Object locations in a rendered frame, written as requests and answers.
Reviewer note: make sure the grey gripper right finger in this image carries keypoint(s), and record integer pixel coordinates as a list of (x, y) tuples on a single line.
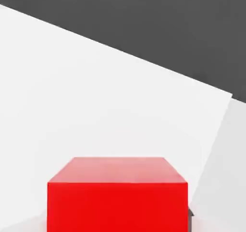
[(190, 223)]

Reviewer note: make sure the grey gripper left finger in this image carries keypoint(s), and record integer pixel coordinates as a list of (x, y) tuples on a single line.
[(36, 224)]

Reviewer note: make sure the small red cube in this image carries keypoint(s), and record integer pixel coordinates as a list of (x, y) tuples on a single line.
[(117, 205)]

